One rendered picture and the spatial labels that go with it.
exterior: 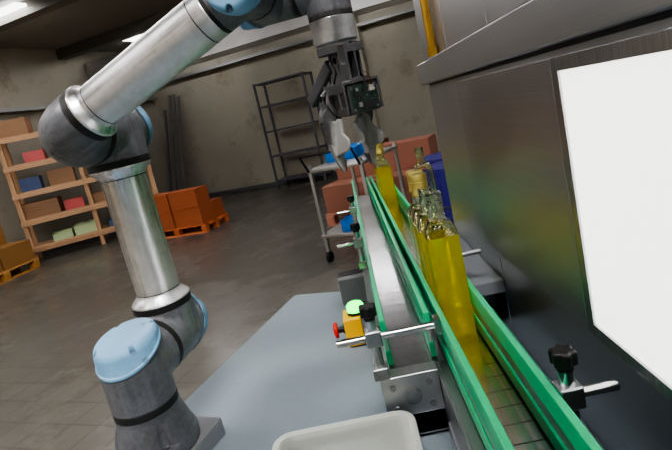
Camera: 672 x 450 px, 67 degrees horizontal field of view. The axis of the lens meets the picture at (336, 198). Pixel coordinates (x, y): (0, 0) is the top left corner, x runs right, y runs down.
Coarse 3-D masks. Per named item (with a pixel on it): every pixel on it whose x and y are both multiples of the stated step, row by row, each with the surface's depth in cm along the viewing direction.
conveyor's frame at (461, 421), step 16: (368, 272) 137; (368, 288) 125; (384, 352) 91; (448, 368) 81; (448, 384) 77; (448, 400) 75; (416, 416) 91; (432, 416) 90; (448, 416) 81; (464, 416) 69; (464, 432) 66; (464, 448) 67; (480, 448) 62
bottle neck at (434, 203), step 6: (432, 192) 90; (438, 192) 88; (426, 198) 88; (432, 198) 88; (438, 198) 88; (426, 204) 89; (432, 204) 88; (438, 204) 88; (432, 210) 88; (438, 210) 88; (432, 216) 88; (438, 216) 88; (444, 216) 89
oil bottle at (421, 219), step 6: (420, 216) 95; (426, 216) 94; (420, 222) 94; (420, 228) 94; (420, 234) 94; (420, 240) 94; (420, 246) 97; (426, 258) 94; (426, 264) 95; (426, 270) 95; (426, 276) 98; (432, 288) 95
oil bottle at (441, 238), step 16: (432, 224) 88; (448, 224) 88; (432, 240) 88; (448, 240) 87; (432, 256) 88; (448, 256) 88; (432, 272) 90; (448, 272) 88; (464, 272) 89; (448, 288) 89; (464, 288) 89; (448, 304) 89; (464, 304) 89; (448, 320) 90; (464, 320) 90
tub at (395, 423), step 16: (368, 416) 80; (384, 416) 79; (400, 416) 79; (288, 432) 81; (304, 432) 80; (320, 432) 79; (336, 432) 79; (352, 432) 79; (368, 432) 79; (384, 432) 79; (400, 432) 79; (416, 432) 74; (272, 448) 77; (288, 448) 79; (304, 448) 80; (320, 448) 80; (336, 448) 80; (352, 448) 79; (368, 448) 79; (384, 448) 79; (400, 448) 79; (416, 448) 70
